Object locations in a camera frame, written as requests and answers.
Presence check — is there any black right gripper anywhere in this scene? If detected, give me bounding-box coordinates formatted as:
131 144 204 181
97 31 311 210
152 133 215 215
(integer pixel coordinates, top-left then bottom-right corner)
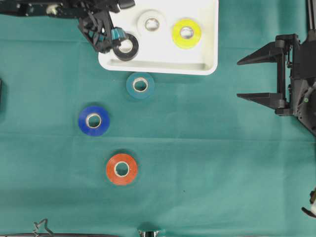
237 34 316 117

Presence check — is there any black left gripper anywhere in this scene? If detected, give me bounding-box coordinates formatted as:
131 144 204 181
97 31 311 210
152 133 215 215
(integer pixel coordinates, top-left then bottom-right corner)
79 0 126 53

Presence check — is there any green table cloth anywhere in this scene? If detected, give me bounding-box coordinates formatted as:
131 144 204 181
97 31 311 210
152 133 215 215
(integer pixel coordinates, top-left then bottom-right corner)
0 0 316 237

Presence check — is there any teal tape roll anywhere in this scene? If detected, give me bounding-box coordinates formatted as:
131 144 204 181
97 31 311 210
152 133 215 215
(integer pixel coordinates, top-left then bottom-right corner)
126 72 155 99

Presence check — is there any white tape roll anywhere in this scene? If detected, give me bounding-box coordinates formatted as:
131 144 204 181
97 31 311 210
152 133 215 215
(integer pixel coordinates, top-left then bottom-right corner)
137 10 166 37

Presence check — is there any blue tape roll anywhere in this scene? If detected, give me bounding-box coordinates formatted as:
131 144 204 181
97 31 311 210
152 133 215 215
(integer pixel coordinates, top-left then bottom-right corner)
78 106 110 137

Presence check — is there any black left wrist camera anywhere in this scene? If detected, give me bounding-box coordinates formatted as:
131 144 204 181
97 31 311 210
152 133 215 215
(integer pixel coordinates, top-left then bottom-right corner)
108 0 135 13

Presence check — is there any silver metal clamp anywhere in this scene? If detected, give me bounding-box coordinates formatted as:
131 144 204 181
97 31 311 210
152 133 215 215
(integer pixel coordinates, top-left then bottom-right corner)
138 230 160 237

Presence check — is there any white black tool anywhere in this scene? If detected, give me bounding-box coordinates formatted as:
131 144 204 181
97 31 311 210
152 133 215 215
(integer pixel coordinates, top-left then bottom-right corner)
301 189 316 218

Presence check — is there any yellow tape roll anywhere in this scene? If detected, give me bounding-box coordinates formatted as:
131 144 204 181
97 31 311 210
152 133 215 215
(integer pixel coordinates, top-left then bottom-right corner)
172 18 202 49

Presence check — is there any red tape roll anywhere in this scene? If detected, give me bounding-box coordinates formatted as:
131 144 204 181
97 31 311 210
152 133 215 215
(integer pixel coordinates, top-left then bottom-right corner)
106 153 138 186

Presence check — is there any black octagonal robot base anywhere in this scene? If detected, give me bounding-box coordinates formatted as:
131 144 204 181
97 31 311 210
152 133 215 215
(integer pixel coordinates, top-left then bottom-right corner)
297 80 316 137

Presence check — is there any white plastic case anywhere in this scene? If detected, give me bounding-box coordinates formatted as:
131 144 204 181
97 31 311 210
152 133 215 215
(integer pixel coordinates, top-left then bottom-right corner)
98 0 219 76

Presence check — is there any bent metal wire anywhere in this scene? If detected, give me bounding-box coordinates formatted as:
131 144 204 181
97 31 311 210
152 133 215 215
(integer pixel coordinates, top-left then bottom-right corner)
33 218 54 235

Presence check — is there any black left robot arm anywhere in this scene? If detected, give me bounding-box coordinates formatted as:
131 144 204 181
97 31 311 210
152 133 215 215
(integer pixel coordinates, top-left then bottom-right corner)
0 0 128 53

